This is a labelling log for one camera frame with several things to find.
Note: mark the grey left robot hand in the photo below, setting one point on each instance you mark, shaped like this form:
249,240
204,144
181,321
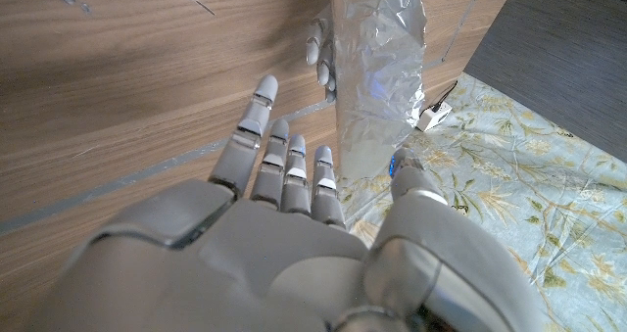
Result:
324,62

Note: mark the floral printed backdrop cloth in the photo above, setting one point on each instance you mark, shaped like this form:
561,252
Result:
539,200

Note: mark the aluminum foil roll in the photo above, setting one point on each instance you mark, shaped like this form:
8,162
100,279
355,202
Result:
377,77

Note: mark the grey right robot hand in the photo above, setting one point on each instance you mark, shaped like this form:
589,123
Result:
274,258

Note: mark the white power outlet box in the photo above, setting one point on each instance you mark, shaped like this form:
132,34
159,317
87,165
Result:
433,117

